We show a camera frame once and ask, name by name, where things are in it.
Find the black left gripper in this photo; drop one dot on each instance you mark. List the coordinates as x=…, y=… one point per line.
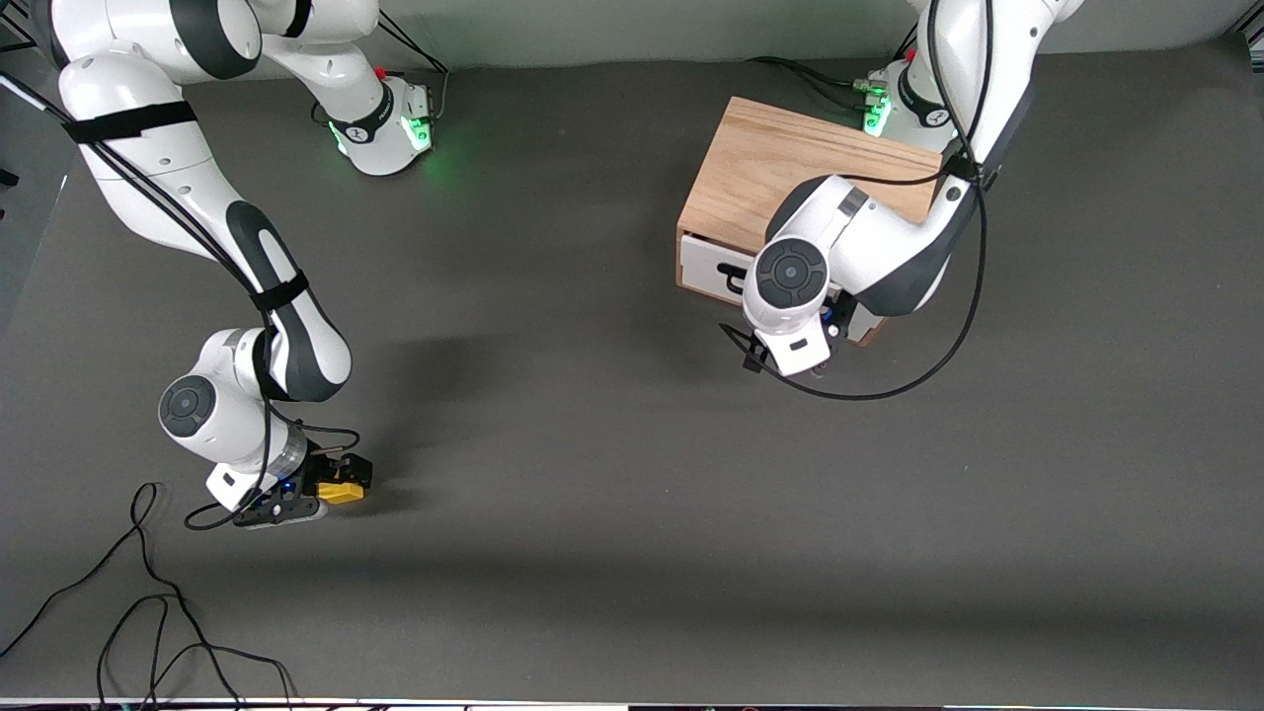
x=843, y=309

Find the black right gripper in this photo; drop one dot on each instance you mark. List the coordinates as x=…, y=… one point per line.
x=318, y=474

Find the yellow cube block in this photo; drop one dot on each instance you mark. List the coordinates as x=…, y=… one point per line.
x=346, y=493

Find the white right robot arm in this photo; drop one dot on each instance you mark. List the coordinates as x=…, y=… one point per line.
x=148, y=188

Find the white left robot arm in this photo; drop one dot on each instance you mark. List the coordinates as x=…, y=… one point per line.
x=889, y=237

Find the light wooden drawer cabinet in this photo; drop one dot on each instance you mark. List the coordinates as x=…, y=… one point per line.
x=750, y=158

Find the small black clamp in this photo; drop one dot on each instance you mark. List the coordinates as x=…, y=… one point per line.
x=6, y=180

